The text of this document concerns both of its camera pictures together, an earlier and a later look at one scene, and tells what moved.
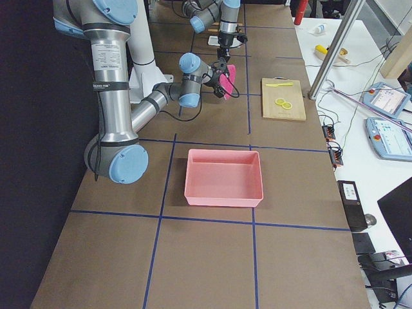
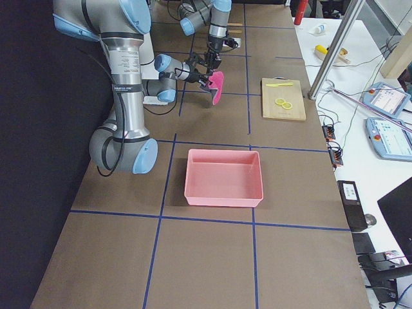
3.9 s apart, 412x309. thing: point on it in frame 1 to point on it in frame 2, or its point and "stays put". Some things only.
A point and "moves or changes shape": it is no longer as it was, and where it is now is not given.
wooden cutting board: (282, 98) stays put
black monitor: (396, 208) stays put
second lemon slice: (287, 105) stays put
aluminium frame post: (351, 11) stays put
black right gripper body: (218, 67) to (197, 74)
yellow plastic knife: (276, 85) stays put
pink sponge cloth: (226, 82) moves or changes shape
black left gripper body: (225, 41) to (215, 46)
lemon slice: (279, 101) stays put
